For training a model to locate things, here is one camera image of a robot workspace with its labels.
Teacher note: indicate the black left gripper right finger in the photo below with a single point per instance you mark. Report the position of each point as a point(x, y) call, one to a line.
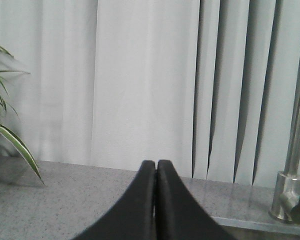
point(178, 215)

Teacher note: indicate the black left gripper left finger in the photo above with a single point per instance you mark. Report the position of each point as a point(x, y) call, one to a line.
point(131, 217)

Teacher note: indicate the chrome kitchen faucet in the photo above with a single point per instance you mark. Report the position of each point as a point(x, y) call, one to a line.
point(286, 199)

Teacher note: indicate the white pleated curtain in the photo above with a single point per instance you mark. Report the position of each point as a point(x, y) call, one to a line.
point(207, 84)

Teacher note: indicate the green striped potted plant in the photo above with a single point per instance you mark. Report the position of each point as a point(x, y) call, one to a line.
point(8, 116)

